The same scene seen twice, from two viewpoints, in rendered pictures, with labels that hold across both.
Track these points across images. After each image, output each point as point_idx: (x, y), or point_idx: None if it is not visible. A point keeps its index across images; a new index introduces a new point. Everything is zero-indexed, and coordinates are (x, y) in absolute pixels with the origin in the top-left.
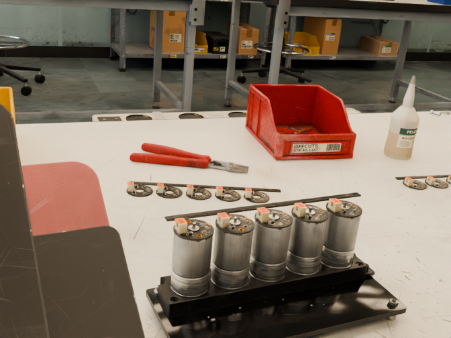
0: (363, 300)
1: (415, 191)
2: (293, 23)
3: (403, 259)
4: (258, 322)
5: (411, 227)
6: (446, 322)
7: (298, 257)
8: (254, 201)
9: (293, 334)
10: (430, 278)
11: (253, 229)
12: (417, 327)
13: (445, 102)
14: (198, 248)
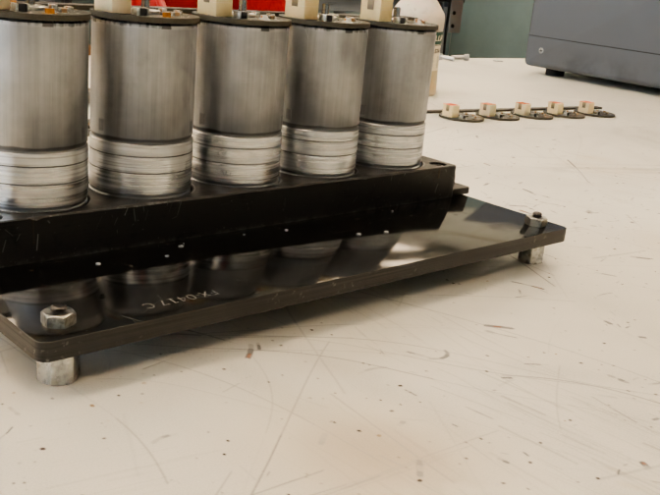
0: (469, 223)
1: (467, 124)
2: None
3: (501, 192)
4: (241, 264)
5: (489, 158)
6: (644, 260)
7: (307, 130)
8: None
9: (341, 277)
10: (569, 210)
11: (197, 21)
12: (593, 270)
13: None
14: (50, 48)
